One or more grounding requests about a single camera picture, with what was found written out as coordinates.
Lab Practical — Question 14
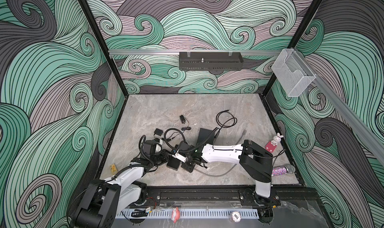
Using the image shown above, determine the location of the white slotted cable duct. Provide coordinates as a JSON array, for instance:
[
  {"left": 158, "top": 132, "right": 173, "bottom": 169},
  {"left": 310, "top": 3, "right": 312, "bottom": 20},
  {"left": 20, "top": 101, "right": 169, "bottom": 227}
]
[{"left": 115, "top": 208, "right": 260, "bottom": 220}]

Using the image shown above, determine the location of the glittery purple microphone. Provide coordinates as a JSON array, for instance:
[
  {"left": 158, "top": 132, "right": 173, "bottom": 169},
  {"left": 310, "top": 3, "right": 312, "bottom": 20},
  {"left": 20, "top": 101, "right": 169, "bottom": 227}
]
[{"left": 272, "top": 164, "right": 296, "bottom": 177}]

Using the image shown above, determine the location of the pink bunny figurine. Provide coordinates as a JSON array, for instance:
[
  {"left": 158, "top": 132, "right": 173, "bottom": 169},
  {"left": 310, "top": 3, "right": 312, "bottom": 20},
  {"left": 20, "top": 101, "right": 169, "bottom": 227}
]
[{"left": 265, "top": 133, "right": 284, "bottom": 153}]

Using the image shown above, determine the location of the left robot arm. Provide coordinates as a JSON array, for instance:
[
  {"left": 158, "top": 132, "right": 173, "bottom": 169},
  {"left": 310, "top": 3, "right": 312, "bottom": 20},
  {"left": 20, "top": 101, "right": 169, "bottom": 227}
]
[{"left": 69, "top": 135, "right": 171, "bottom": 228}]

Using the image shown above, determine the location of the coiled black cable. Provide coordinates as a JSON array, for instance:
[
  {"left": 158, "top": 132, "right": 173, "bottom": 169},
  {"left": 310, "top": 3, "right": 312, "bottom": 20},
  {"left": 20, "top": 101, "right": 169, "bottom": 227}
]
[{"left": 215, "top": 109, "right": 238, "bottom": 130}]

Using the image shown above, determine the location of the small black ribbed switch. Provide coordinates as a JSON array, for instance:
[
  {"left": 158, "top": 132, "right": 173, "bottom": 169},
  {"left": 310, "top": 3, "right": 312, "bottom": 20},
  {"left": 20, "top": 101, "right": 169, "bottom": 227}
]
[{"left": 167, "top": 157, "right": 181, "bottom": 171}]

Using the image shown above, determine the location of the large black network switch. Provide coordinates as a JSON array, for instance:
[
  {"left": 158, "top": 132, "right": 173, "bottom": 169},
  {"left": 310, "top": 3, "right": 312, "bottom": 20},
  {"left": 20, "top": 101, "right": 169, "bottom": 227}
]
[{"left": 197, "top": 128, "right": 219, "bottom": 146}]

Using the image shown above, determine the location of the pink toy on duct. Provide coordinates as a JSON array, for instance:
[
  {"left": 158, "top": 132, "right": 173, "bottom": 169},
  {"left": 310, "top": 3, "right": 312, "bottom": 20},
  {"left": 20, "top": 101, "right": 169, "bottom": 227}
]
[{"left": 171, "top": 207, "right": 181, "bottom": 224}]

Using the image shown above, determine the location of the small yellow block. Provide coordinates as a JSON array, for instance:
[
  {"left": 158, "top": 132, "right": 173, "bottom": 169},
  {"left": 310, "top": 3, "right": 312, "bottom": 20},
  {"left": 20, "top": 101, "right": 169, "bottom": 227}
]
[{"left": 110, "top": 164, "right": 118, "bottom": 175}]

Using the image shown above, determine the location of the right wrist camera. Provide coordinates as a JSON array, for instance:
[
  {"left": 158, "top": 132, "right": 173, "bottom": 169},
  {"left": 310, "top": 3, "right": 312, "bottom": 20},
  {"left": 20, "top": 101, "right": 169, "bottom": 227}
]
[{"left": 173, "top": 152, "right": 187, "bottom": 163}]

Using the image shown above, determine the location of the clear acrylic wall box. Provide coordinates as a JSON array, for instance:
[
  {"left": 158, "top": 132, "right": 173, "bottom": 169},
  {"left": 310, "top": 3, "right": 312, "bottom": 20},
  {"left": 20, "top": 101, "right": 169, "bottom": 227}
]
[{"left": 272, "top": 48, "right": 316, "bottom": 97}]

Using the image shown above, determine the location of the black perforated wall tray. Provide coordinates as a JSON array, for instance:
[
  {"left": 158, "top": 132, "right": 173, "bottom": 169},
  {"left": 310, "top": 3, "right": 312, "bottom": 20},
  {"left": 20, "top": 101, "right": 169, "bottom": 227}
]
[{"left": 179, "top": 51, "right": 244, "bottom": 72}]

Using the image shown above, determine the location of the grey ethernet cable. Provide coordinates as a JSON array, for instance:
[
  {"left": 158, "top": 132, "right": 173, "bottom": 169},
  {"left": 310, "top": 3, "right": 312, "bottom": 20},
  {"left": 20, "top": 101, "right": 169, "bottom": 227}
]
[
  {"left": 236, "top": 129, "right": 247, "bottom": 145},
  {"left": 194, "top": 163, "right": 241, "bottom": 178}
]

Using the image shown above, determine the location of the round white pink object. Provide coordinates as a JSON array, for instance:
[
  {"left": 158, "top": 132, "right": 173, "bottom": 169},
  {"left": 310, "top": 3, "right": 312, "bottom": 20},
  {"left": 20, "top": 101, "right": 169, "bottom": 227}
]
[{"left": 229, "top": 211, "right": 242, "bottom": 223}]

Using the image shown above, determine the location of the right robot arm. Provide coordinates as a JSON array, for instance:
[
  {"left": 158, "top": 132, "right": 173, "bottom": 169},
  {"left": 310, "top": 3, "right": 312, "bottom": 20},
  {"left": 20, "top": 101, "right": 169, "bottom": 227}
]
[{"left": 171, "top": 128, "right": 274, "bottom": 199}]

